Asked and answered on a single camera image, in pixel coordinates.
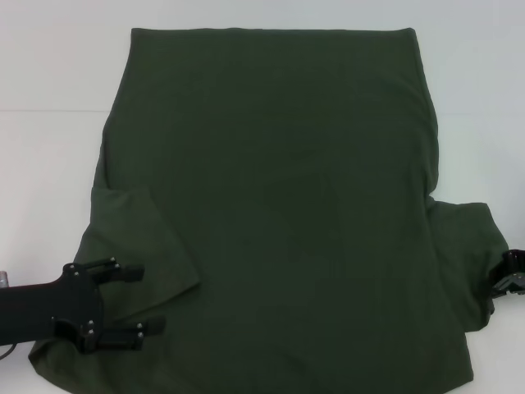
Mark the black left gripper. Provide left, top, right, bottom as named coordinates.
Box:
left=0, top=256, right=167, bottom=355

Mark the dark green shirt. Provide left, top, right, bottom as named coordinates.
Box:
left=27, top=26, right=512, bottom=394

